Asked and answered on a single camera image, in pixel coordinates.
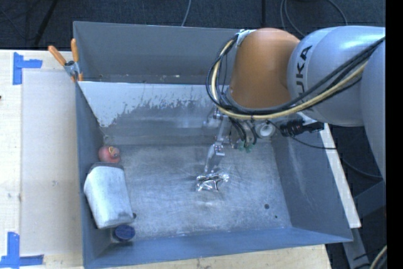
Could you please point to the red toy fruit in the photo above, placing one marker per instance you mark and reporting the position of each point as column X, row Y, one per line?
column 108, row 154

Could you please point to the clear bottle with blue cap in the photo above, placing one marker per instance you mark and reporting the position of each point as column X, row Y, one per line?
column 124, row 232

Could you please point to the crumpled clear plastic bottle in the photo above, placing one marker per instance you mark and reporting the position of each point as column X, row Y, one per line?
column 210, row 182

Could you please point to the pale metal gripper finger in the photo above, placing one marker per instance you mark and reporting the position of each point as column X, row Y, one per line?
column 209, row 160
column 218, row 160

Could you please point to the white plastic cup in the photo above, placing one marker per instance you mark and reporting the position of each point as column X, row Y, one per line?
column 108, row 195

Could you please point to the grey metal bin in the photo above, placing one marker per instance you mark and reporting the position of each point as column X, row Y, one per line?
column 176, row 211

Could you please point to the black cylinder on white bracket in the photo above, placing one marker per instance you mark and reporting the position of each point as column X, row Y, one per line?
column 292, row 128

